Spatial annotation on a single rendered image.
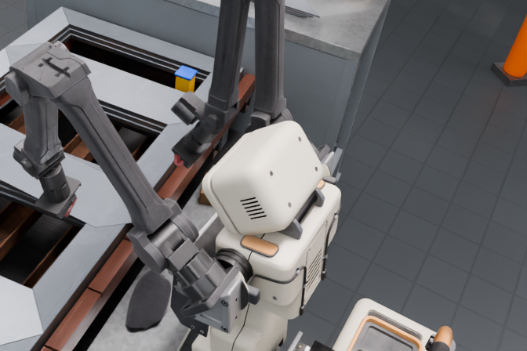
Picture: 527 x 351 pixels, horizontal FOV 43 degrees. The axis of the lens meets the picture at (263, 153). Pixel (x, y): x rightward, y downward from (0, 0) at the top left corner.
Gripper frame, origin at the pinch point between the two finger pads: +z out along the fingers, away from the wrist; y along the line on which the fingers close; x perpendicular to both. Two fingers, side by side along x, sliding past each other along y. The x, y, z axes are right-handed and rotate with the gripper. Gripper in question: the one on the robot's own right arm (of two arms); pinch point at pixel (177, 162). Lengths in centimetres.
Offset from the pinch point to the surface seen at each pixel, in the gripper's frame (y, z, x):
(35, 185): 18.4, 25.8, -23.7
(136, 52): -54, 36, -40
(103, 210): 15.4, 17.0, -5.6
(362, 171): -146, 81, 65
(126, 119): -22.9, 29.2, -22.4
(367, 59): -132, 22, 25
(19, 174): 17.7, 28.5, -29.4
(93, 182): 8.3, 20.9, -13.4
